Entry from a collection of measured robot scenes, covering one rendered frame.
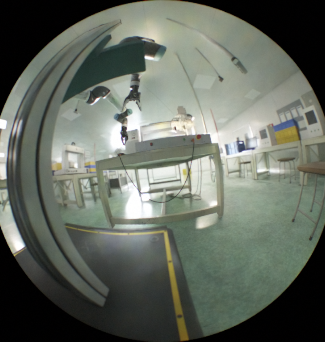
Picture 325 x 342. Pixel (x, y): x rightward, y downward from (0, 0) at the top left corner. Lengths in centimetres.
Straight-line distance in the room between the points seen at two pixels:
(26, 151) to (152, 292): 32
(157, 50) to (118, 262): 89
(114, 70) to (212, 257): 109
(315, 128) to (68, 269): 268
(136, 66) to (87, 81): 23
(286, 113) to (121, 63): 436
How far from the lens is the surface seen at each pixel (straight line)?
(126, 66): 50
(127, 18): 224
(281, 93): 463
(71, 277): 21
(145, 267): 32
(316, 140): 226
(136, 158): 87
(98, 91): 101
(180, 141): 91
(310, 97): 387
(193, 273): 66
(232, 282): 65
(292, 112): 433
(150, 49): 65
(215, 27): 253
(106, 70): 52
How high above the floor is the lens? 57
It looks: 1 degrees down
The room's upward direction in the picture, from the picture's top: 8 degrees counter-clockwise
